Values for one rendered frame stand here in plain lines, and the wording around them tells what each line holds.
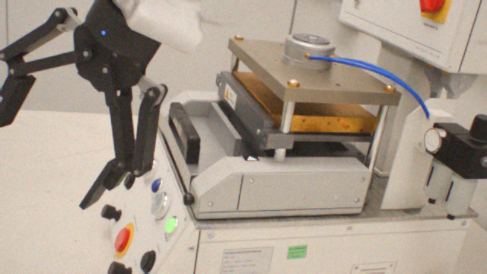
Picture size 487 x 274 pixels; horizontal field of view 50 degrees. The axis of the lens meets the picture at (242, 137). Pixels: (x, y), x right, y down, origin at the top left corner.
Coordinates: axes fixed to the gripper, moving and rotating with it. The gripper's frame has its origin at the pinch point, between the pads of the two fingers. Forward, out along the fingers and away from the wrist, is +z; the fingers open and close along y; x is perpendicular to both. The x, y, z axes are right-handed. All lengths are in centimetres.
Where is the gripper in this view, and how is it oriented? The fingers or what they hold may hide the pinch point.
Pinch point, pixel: (48, 157)
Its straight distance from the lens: 62.5
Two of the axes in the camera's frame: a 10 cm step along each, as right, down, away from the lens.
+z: -5.7, 7.2, 3.9
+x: -3.1, 2.5, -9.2
